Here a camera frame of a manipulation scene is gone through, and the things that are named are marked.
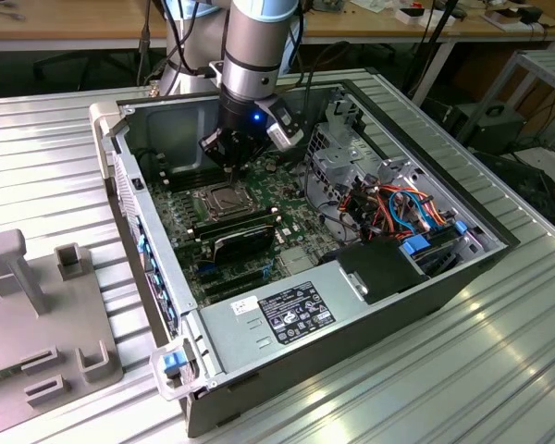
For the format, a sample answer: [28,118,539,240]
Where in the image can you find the grey pc case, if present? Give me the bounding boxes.
[88,78,522,438]

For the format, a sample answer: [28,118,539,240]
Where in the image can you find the beige case handle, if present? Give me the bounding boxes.
[88,102,122,179]

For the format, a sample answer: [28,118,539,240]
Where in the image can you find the metal drive cage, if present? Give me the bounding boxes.
[304,85,385,207]

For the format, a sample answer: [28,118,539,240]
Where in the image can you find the black plastic shroud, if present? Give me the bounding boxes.
[317,240,431,306]

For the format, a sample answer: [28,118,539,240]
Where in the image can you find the cardboard box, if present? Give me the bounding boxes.
[483,4,540,31]

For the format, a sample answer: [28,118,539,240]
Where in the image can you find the cpu socket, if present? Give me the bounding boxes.
[191,182,254,221]

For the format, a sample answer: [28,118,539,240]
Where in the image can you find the silver chipset heat sink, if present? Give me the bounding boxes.
[277,249,318,274]

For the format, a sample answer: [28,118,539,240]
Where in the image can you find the blue case latch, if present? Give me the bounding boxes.
[162,353,186,378]

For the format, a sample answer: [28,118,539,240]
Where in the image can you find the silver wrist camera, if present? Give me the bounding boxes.
[253,94,305,153]

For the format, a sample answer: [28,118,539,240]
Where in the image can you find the black graphics card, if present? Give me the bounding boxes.
[211,225,276,265]

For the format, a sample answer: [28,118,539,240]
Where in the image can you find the black equipment box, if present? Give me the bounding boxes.
[452,104,527,149]

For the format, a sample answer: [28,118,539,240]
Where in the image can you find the black expansion slot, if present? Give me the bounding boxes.
[198,265,272,291]

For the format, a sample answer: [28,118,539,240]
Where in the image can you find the metal slat shelf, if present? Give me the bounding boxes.
[457,48,555,144]

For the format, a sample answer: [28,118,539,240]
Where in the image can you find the orange power wires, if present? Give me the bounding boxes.
[346,183,445,232]

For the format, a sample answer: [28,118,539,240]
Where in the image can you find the grey power supply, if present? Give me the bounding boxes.
[197,262,369,376]

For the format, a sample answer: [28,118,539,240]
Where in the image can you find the wooden desk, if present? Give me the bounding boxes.
[0,0,235,53]
[300,0,555,52]

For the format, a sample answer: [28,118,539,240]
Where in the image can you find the blue disk carrier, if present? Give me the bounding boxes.
[399,230,440,260]

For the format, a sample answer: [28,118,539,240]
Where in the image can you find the metal socket cover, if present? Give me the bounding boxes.
[196,184,253,219]

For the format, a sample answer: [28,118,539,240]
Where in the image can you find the white box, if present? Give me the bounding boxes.
[395,5,445,25]

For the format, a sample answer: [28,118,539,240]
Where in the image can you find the grey parts rack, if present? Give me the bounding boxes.
[0,228,124,411]

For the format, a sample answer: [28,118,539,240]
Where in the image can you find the silver cpu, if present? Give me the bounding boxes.
[210,188,242,213]

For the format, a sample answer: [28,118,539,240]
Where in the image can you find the blue sata wire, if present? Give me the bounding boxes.
[387,188,459,232]

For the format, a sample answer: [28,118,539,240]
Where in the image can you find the green motherboard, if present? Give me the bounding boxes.
[145,152,334,309]

